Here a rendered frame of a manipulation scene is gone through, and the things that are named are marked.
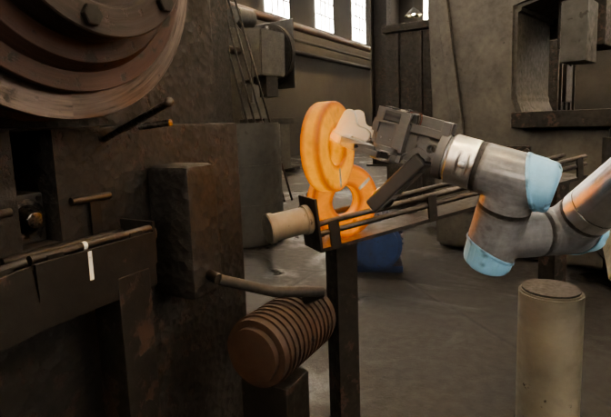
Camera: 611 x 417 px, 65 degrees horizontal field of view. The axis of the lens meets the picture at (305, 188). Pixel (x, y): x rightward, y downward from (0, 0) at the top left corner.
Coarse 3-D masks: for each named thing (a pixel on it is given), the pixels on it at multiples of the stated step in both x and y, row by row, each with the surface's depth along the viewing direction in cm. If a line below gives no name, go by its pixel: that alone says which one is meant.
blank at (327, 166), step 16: (320, 112) 76; (336, 112) 80; (304, 128) 76; (320, 128) 75; (304, 144) 76; (320, 144) 75; (336, 144) 85; (304, 160) 76; (320, 160) 75; (336, 160) 84; (352, 160) 87; (320, 176) 76; (336, 176) 81
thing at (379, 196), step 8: (408, 160) 74; (416, 160) 73; (400, 168) 74; (408, 168) 74; (416, 168) 73; (424, 168) 74; (392, 176) 75; (400, 176) 75; (408, 176) 74; (416, 176) 76; (384, 184) 76; (392, 184) 75; (400, 184) 75; (408, 184) 77; (376, 192) 77; (384, 192) 76; (392, 192) 75; (400, 192) 77; (368, 200) 77; (376, 200) 77; (384, 200) 76; (392, 200) 77; (376, 208) 77; (384, 208) 78
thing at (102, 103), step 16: (176, 16) 78; (176, 32) 79; (176, 48) 79; (160, 64) 76; (0, 80) 55; (16, 80) 56; (144, 80) 73; (0, 96) 55; (16, 96) 56; (32, 96) 58; (48, 96) 60; (64, 96) 62; (80, 96) 64; (96, 96) 66; (112, 96) 68; (128, 96) 71; (32, 112) 58; (48, 112) 60; (64, 112) 62; (80, 112) 64; (96, 112) 66; (112, 112) 68
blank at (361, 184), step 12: (360, 168) 99; (348, 180) 98; (360, 180) 99; (372, 180) 100; (312, 192) 95; (324, 192) 95; (360, 192) 99; (372, 192) 100; (324, 204) 96; (360, 204) 100; (324, 216) 96; (360, 216) 100; (372, 216) 101; (324, 228) 96; (360, 228) 100
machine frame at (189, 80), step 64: (192, 0) 103; (192, 64) 104; (0, 128) 65; (64, 128) 72; (192, 128) 96; (0, 192) 65; (64, 192) 73; (128, 192) 83; (0, 256) 65; (192, 320) 98; (0, 384) 65; (64, 384) 74; (192, 384) 99
